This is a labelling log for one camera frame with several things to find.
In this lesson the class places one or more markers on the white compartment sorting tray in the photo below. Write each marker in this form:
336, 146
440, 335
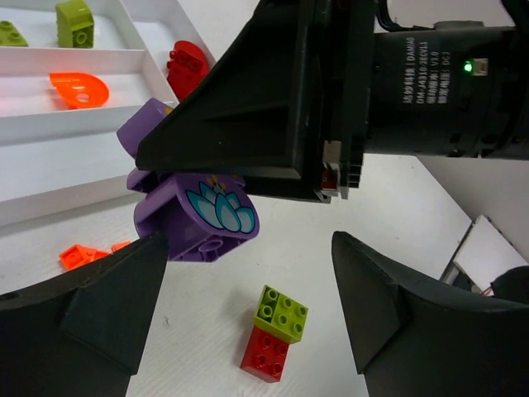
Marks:
54, 158

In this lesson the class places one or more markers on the red oval flower lego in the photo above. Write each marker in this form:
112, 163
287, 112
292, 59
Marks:
187, 68

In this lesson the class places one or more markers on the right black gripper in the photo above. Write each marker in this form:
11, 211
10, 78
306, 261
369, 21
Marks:
455, 89

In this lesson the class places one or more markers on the small lime green lego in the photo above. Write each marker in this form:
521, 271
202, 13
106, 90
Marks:
10, 36

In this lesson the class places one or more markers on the green and red lego stack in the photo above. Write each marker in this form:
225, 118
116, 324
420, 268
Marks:
278, 322

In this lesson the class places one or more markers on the orange curved lego piece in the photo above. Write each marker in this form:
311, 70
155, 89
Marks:
80, 90

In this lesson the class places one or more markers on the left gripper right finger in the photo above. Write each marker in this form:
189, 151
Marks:
412, 335

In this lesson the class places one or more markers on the purple paw print lego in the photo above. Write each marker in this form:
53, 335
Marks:
202, 216

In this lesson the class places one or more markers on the small orange lego pieces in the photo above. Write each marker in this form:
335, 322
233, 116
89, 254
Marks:
79, 255

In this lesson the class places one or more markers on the lime green sloped lego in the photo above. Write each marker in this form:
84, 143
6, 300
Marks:
75, 24

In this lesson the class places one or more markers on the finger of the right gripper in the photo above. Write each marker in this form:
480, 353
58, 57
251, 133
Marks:
257, 114

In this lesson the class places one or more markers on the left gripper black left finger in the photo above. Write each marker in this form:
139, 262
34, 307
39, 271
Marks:
83, 333

